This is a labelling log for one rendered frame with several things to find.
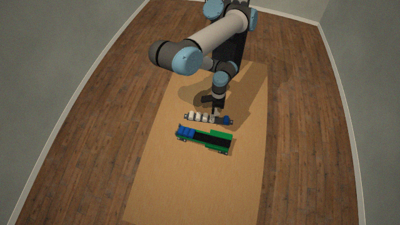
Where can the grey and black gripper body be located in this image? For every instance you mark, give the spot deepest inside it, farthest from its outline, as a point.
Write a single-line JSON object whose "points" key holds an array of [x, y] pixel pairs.
{"points": [[219, 103]]}

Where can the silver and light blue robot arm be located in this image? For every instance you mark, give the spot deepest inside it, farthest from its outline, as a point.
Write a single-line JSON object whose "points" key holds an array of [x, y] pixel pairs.
{"points": [[183, 59]]}

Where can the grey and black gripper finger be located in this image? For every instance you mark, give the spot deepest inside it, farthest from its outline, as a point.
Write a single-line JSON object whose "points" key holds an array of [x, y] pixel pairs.
{"points": [[214, 113]]}

